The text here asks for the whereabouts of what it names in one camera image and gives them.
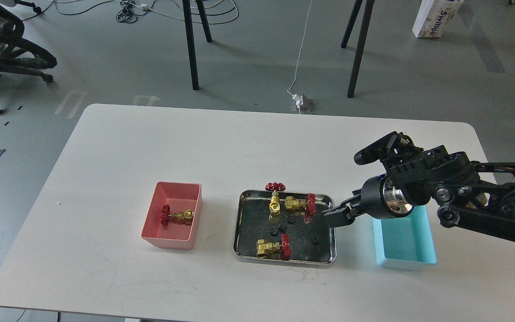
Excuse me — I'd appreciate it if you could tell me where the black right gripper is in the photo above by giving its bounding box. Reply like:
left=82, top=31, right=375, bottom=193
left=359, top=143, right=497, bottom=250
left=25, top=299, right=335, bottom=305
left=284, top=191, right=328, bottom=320
left=321, top=175, right=414, bottom=228

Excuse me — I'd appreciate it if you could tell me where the brass valve red handle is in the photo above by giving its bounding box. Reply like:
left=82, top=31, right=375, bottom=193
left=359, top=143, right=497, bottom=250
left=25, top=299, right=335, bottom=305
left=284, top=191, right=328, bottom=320
left=265, top=182, right=286, bottom=223
left=284, top=193, right=317, bottom=216
left=160, top=204, right=195, bottom=227
left=256, top=233, right=291, bottom=261

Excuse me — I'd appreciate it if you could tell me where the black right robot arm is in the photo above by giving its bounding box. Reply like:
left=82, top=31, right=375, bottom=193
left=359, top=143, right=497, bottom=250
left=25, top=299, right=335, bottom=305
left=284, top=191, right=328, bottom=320
left=322, top=144, right=515, bottom=242

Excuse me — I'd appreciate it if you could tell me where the blue plastic box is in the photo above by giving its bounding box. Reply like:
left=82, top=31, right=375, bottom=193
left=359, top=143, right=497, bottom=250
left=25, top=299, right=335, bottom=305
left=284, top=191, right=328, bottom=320
left=372, top=206, right=437, bottom=271

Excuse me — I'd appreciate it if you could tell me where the pink plastic box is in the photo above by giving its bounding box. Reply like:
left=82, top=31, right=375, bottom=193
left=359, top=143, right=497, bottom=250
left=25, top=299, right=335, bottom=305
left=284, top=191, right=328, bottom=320
left=141, top=182, right=202, bottom=250

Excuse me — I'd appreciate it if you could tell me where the white cardboard box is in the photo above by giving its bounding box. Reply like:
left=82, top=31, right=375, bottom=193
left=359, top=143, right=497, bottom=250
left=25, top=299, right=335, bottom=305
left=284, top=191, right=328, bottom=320
left=412, top=0, right=463, bottom=38

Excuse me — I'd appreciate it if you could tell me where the steel metal tray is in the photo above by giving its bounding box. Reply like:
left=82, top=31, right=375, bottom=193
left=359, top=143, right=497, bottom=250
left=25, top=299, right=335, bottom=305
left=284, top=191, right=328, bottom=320
left=233, top=190, right=337, bottom=267

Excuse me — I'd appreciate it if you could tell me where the floor power socket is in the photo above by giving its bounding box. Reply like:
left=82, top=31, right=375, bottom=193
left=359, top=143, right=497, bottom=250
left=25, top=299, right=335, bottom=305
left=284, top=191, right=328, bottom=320
left=291, top=94, right=315, bottom=114

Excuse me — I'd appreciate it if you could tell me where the black table leg right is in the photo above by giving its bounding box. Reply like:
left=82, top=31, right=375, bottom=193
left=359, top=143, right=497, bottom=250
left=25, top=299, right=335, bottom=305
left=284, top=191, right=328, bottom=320
left=341, top=0, right=374, bottom=98

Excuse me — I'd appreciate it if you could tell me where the black table leg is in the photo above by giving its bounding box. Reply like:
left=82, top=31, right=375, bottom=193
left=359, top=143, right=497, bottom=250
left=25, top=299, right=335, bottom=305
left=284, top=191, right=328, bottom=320
left=341, top=0, right=374, bottom=98
left=182, top=0, right=212, bottom=90

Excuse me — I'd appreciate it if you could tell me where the black table leg left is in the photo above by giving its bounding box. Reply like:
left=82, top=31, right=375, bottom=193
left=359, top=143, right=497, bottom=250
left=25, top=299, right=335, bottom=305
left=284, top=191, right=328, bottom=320
left=182, top=0, right=212, bottom=90

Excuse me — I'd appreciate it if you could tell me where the upright brass valve red handle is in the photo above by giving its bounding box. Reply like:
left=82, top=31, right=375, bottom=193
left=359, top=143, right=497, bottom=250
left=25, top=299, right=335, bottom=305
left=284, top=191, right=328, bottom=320
left=265, top=182, right=286, bottom=223

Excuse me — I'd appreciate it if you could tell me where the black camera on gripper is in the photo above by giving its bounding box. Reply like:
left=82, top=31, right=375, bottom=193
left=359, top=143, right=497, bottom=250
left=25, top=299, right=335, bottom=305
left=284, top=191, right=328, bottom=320
left=354, top=131, right=402, bottom=165

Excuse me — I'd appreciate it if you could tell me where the brass valve red handle front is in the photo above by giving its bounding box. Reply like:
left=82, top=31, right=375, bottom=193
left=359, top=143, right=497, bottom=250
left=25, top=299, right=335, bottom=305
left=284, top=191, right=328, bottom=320
left=256, top=233, right=291, bottom=261

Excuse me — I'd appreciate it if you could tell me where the white power cable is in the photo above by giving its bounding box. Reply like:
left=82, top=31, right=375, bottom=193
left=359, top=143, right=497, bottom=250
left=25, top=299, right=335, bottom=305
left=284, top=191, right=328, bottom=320
left=287, top=0, right=312, bottom=100

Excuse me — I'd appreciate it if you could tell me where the floor cables and power strip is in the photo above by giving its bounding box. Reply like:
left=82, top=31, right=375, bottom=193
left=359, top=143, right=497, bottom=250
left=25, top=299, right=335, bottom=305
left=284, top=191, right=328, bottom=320
left=16, top=0, right=239, bottom=25

